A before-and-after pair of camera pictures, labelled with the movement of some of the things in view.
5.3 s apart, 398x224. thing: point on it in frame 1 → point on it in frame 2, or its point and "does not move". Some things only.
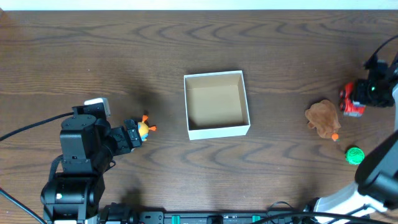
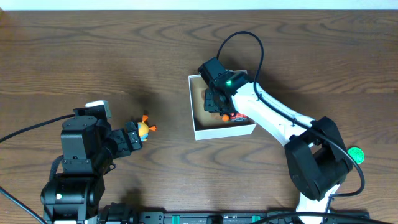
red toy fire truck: x=351 y=107 → x=238 y=117
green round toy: x=354 y=155 does not move
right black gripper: x=358 y=92 → x=212 y=101
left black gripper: x=127 y=139 does not move
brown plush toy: x=322 y=116 → x=213 y=116
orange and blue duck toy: x=143 y=127 does not move
